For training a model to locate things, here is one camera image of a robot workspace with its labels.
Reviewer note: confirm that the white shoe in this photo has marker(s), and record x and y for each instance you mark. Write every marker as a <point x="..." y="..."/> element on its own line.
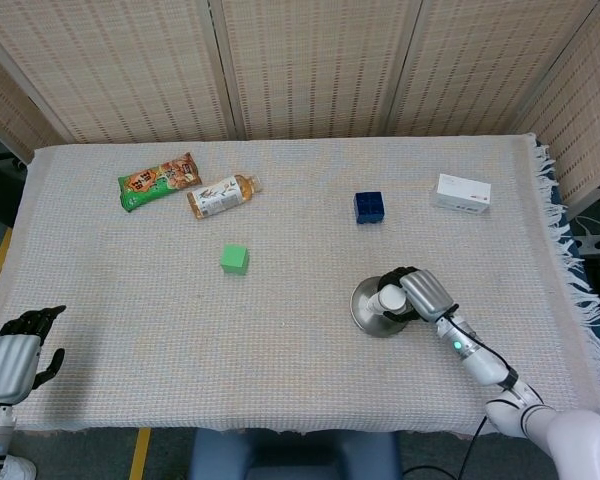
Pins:
<point x="17" y="470"/>

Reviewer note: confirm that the bamboo folding screen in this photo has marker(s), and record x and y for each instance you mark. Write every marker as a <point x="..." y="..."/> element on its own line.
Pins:
<point x="300" y="65"/>

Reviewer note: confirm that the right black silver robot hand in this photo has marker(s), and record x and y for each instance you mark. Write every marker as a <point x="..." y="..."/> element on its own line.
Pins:
<point x="427" y="295"/>

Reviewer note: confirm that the green cube block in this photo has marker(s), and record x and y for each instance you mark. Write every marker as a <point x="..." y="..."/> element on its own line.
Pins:
<point x="235" y="259"/>

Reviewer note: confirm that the woven fringed tablecloth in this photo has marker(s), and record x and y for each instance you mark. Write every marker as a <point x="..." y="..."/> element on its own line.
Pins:
<point x="230" y="360"/>

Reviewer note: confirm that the round stainless steel plate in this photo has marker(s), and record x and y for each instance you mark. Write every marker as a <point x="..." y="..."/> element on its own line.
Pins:
<point x="367" y="322"/>

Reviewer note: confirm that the white paper cup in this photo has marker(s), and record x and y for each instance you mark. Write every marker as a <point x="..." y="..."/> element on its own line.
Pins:
<point x="387" y="300"/>

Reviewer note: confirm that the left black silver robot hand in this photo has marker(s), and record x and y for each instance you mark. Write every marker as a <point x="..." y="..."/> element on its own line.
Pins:
<point x="7" y="362"/>

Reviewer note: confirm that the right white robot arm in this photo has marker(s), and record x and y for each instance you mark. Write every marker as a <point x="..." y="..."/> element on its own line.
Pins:
<point x="480" y="362"/>

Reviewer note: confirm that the white carton box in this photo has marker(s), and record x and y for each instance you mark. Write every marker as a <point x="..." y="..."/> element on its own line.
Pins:
<point x="460" y="195"/>

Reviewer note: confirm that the white metal bracket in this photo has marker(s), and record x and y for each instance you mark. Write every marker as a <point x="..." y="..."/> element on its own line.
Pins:
<point x="592" y="243"/>

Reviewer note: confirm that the green orange snack bag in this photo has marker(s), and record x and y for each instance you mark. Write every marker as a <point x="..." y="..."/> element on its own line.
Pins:
<point x="155" y="182"/>

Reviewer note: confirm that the dark blue cube box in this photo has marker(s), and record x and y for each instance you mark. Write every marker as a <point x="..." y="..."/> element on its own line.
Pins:
<point x="370" y="207"/>

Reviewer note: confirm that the blue chair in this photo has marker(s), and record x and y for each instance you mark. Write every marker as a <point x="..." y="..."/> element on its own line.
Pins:
<point x="290" y="455"/>

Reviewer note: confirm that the tea bottle with label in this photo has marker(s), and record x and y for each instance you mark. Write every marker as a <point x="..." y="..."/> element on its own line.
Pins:
<point x="222" y="196"/>

